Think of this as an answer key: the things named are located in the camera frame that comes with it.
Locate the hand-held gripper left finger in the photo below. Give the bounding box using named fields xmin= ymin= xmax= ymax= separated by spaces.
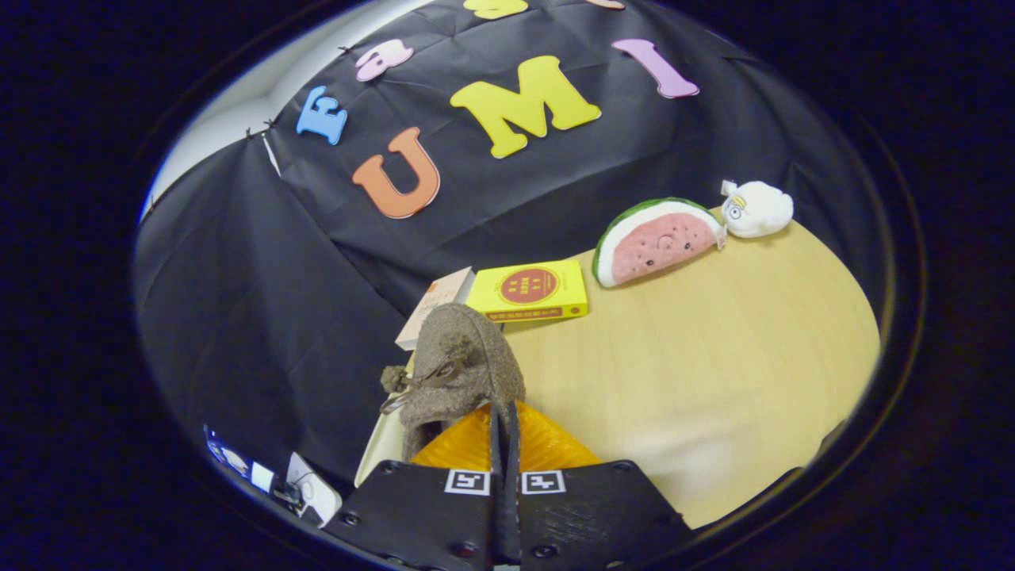
xmin=324 ymin=403 xmax=508 ymax=571

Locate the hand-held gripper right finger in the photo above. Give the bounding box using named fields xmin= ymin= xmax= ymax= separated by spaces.
xmin=506 ymin=400 xmax=692 ymax=571

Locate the cream fabric storage box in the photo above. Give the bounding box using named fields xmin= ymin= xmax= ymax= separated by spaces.
xmin=354 ymin=389 xmax=417 ymax=487

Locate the brown fuzzy shoe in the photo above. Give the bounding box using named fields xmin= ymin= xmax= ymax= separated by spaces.
xmin=379 ymin=303 xmax=527 ymax=461

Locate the blue printed packet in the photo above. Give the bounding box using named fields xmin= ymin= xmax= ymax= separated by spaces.
xmin=205 ymin=424 xmax=276 ymax=494

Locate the beige book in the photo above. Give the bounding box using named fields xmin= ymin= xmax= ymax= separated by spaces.
xmin=395 ymin=266 xmax=477 ymax=351

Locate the yellow book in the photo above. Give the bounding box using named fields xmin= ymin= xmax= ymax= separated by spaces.
xmin=465 ymin=259 xmax=589 ymax=322

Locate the watermelon slice plush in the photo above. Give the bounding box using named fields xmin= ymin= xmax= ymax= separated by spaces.
xmin=592 ymin=197 xmax=726 ymax=288

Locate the white plush toy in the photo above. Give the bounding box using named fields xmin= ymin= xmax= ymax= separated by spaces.
xmin=720 ymin=180 xmax=795 ymax=239

